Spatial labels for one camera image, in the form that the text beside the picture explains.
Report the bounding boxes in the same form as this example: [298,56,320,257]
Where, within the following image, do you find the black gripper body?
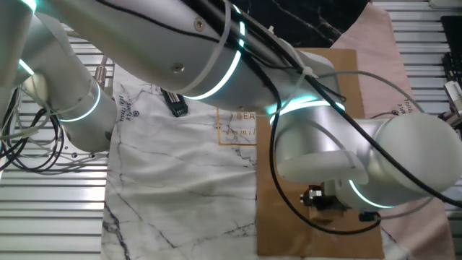
[299,183,351,214]

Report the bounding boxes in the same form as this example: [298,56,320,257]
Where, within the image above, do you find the large wooden block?
[309,207,344,222]

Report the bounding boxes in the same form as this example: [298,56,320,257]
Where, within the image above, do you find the brown cardboard sheet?
[256,48,385,259]

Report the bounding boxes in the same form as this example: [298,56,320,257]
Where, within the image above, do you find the marble pattern tablecloth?
[100,0,458,260]

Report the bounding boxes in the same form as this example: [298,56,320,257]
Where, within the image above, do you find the black rectangular device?
[160,88,189,118]

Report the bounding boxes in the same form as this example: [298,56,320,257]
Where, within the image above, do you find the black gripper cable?
[180,0,462,236]

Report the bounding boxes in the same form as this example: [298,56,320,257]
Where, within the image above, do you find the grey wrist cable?
[313,70,435,221]

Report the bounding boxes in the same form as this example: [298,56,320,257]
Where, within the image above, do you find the silver depth camera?
[438,80,462,128]

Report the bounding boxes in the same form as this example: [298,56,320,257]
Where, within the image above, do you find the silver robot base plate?
[48,136,109,164]

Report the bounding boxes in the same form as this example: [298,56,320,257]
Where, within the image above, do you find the grey base cable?
[94,53,109,90]

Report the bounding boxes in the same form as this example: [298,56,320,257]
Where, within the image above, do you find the black looped cable bundle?
[0,86,66,175]

